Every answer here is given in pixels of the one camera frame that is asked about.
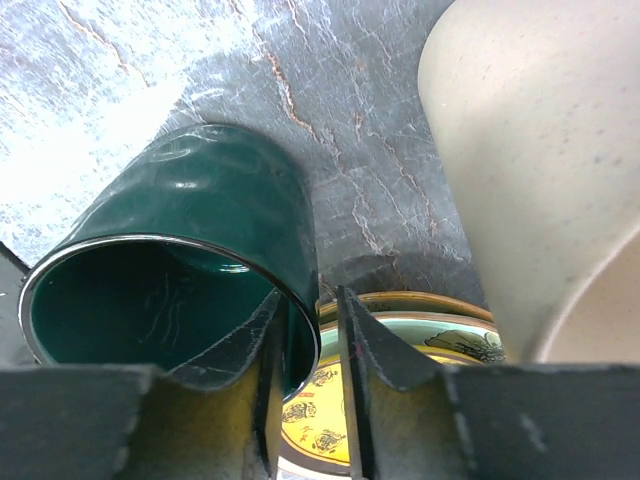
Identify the yellow patterned plate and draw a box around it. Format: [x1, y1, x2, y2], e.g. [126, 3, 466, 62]
[277, 342, 484, 476]

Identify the beige cup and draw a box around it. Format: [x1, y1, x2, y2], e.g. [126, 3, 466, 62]
[418, 1, 639, 363]

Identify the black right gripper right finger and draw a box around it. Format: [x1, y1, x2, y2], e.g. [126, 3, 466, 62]
[337, 288, 639, 479]

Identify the dark teal mug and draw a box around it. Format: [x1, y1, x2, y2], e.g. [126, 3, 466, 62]
[18, 124, 321, 397]

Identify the green flower plate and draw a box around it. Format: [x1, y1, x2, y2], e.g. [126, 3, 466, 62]
[317, 312, 506, 366]

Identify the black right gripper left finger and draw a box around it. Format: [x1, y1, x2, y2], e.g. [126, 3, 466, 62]
[1, 292, 283, 479]

